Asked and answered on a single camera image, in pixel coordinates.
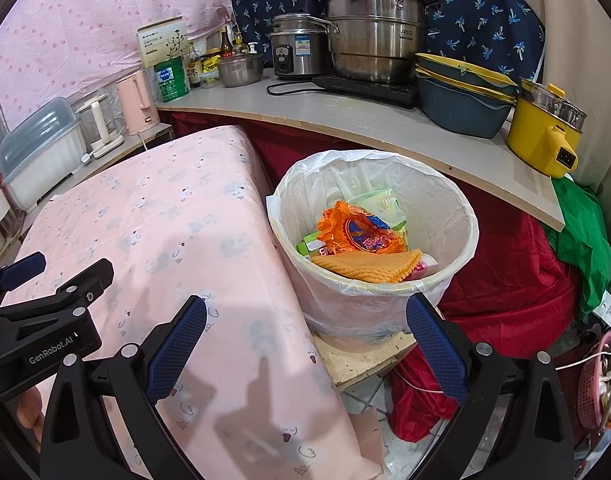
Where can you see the pink floral curtain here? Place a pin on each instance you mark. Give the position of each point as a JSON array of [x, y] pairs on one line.
[[51, 48]]

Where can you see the large steel steamer pot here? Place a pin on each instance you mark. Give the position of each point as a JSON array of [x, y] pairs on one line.
[[376, 40]]

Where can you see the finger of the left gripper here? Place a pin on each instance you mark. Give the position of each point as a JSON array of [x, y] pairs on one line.
[[85, 287], [22, 271]]

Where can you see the pink floral tablecloth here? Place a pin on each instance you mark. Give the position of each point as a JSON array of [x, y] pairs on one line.
[[185, 219]]

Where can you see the green plastic bag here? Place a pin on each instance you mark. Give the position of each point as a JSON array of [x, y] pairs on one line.
[[583, 241]]

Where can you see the small steel pot with lid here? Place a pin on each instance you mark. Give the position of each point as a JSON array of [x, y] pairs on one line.
[[240, 70]]

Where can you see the person's left hand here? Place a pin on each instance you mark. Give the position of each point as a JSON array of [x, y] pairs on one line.
[[29, 412]]

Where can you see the green tin can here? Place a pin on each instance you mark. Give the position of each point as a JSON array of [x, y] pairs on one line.
[[171, 79]]

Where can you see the green tea carton box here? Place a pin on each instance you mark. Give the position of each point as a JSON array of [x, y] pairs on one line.
[[312, 245]]

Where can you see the white power plug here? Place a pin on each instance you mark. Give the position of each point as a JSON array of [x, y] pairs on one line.
[[86, 158]]

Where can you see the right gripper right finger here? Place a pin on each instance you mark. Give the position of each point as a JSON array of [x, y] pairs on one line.
[[433, 336]]

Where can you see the pink electric kettle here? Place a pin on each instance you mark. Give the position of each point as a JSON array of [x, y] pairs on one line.
[[139, 111]]

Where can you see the trash bin with white liner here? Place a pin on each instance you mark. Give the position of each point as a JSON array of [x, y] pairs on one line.
[[440, 222]]

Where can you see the white dish rack with lid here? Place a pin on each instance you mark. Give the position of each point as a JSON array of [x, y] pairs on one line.
[[46, 148]]

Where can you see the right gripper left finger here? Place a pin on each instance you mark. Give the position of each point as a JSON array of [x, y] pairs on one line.
[[169, 346]]

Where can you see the beige cardboard box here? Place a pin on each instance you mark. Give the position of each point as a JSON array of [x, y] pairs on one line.
[[162, 41]]

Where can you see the dark blue yellow basins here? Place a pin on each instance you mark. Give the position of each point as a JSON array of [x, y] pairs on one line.
[[464, 98]]

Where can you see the pink plastic basket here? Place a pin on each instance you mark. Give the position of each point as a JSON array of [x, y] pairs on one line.
[[594, 392]]

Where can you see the silver rice cooker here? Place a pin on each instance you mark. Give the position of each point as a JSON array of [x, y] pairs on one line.
[[299, 46]]

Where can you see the pink white paper cup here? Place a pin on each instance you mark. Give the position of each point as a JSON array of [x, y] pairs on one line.
[[427, 265]]

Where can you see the green yellow snack bag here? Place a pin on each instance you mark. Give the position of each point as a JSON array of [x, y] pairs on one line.
[[383, 209]]

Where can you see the orange plastic bag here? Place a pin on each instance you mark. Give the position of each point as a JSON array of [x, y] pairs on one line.
[[346, 228]]

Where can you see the dark sauce bottle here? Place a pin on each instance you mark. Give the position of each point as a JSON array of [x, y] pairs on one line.
[[226, 48]]

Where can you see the white glass electric kettle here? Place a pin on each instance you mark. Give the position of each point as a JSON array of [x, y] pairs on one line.
[[99, 124]]

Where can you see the blue patterned cloth backsplash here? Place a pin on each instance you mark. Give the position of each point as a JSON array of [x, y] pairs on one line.
[[501, 35]]

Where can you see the black induction cooker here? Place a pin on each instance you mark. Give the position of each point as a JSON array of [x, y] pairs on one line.
[[407, 97]]

